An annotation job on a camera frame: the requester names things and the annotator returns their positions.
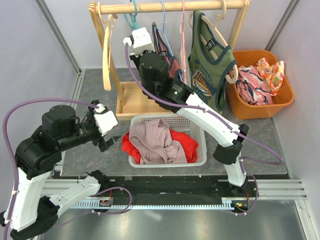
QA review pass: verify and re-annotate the beige wooden hanger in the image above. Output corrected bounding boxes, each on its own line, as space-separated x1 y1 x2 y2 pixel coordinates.
98 2 118 91

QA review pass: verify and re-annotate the teal plastic hanger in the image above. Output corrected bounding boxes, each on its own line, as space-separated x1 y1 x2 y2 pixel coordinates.
123 0 140 31

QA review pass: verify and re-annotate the green printed tank top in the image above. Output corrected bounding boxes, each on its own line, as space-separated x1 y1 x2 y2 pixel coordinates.
188 10 236 113

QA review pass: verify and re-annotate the white plastic basket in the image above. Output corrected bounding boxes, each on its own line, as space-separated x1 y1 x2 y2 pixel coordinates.
128 113 207 168

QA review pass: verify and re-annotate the pink wire hanger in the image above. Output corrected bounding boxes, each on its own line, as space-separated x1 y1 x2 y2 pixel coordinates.
180 0 188 85

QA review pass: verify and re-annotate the wooden hanger right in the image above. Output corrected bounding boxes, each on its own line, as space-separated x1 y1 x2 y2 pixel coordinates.
188 0 240 85

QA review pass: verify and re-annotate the wooden clothes rack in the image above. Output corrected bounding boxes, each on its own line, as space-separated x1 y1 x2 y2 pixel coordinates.
88 0 251 121

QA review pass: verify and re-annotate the mauve pink tank top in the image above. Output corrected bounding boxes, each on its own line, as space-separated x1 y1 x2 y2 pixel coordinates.
128 118 187 165

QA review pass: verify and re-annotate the pink patterned cloth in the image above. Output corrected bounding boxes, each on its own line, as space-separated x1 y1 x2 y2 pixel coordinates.
236 65 273 106

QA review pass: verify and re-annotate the white tank top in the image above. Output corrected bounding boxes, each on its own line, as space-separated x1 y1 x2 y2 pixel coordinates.
177 15 192 87

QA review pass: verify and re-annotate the orange floral cloth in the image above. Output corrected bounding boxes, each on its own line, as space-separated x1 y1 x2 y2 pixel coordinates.
255 57 285 96

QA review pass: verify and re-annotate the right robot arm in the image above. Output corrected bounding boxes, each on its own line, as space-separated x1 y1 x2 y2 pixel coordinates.
125 51 249 197

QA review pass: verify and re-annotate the slotted cable duct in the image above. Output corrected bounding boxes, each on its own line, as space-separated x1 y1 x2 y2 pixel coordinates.
71 198 244 211

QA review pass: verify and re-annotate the light blue hanger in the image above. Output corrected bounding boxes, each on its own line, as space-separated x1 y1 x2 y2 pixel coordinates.
159 1 186 83

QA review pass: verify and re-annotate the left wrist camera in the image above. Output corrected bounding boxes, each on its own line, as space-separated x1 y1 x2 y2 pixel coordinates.
93 103 119 137

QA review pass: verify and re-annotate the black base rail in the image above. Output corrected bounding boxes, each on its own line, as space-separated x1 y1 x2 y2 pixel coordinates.
57 174 258 204

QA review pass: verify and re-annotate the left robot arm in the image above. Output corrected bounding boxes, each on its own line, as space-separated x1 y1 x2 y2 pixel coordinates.
0 103 118 240

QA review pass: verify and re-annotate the orange plastic bin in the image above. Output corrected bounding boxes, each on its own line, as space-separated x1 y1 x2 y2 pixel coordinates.
226 49 295 120

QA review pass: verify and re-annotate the rust red tank top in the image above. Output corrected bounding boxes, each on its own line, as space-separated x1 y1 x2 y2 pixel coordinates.
151 22 183 81

